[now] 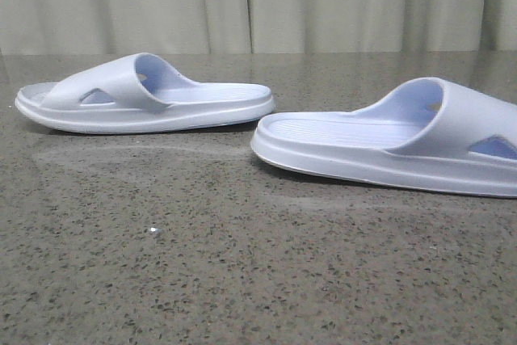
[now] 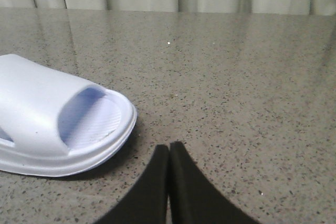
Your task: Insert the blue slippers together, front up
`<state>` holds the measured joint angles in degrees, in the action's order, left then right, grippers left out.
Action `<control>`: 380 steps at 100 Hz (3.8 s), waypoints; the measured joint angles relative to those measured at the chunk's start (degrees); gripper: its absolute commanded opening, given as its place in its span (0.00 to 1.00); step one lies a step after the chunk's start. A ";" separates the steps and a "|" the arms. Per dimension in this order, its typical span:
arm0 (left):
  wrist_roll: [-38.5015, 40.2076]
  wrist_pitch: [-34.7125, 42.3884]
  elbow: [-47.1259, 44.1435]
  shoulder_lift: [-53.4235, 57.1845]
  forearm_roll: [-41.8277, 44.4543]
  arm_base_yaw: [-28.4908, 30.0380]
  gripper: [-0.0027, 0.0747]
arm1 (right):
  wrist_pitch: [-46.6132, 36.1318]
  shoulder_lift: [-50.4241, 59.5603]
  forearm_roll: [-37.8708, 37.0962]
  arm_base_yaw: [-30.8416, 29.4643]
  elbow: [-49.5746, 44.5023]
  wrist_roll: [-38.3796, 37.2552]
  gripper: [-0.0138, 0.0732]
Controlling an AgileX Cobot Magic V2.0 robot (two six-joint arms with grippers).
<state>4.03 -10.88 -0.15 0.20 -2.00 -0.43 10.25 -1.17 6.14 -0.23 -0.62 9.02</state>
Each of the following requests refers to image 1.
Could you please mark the light blue slipper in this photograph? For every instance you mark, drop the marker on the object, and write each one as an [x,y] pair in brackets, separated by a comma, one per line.
[140,93]
[428,134]

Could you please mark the beige background curtain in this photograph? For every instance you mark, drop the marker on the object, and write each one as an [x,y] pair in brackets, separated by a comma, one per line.
[255,26]

